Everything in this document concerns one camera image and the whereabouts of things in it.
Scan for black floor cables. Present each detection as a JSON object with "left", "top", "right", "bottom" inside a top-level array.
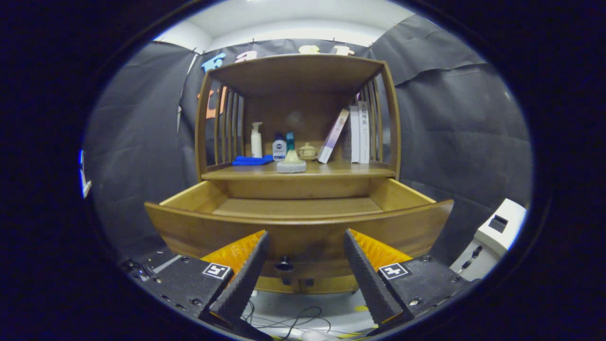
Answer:
[{"left": 241, "top": 301, "right": 332, "bottom": 340}]

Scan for white pump bottle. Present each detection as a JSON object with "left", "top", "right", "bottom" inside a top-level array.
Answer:
[{"left": 250, "top": 122, "right": 263, "bottom": 159}]

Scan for thin white book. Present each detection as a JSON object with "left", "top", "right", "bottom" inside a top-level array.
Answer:
[{"left": 349, "top": 105, "right": 360, "bottom": 164}]

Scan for wooden countertop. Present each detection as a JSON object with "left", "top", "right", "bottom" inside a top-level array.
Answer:
[{"left": 201, "top": 159, "right": 396, "bottom": 181}]

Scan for wooden cabinet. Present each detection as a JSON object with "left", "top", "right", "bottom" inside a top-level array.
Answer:
[{"left": 143, "top": 54, "right": 454, "bottom": 294}]

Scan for wooden cabinet door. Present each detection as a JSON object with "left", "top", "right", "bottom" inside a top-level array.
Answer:
[
  {"left": 298, "top": 276, "right": 359, "bottom": 294},
  {"left": 256, "top": 276, "right": 300, "bottom": 294}
]

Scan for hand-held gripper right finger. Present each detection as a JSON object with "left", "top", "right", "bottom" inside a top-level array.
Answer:
[{"left": 343, "top": 229, "right": 479, "bottom": 327}]

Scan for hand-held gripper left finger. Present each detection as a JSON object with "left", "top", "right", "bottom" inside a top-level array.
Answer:
[{"left": 142, "top": 231, "right": 270, "bottom": 327}]

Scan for wooden drawer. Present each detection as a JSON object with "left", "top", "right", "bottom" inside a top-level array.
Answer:
[{"left": 143, "top": 178, "right": 454, "bottom": 280}]

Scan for black backdrop cloth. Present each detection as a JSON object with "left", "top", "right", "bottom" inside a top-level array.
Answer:
[{"left": 83, "top": 14, "right": 533, "bottom": 266}]

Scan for purple white book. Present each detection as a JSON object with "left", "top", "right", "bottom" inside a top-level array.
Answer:
[{"left": 317, "top": 108, "right": 350, "bottom": 164}]

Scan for white book black lettering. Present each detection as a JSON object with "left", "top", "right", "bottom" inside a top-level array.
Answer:
[{"left": 358, "top": 100, "right": 370, "bottom": 164}]

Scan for white machine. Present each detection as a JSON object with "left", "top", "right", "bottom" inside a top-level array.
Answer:
[{"left": 450, "top": 198, "right": 527, "bottom": 282}]

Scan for pale green soap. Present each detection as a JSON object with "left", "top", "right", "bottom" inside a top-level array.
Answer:
[{"left": 276, "top": 149, "right": 307, "bottom": 174}]

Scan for blue folded cloth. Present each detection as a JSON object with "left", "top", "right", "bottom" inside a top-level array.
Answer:
[{"left": 232, "top": 155, "right": 274, "bottom": 166}]

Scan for white lotion bottle blue cap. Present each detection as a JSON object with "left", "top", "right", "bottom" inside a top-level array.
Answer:
[{"left": 272, "top": 132, "right": 287, "bottom": 162}]

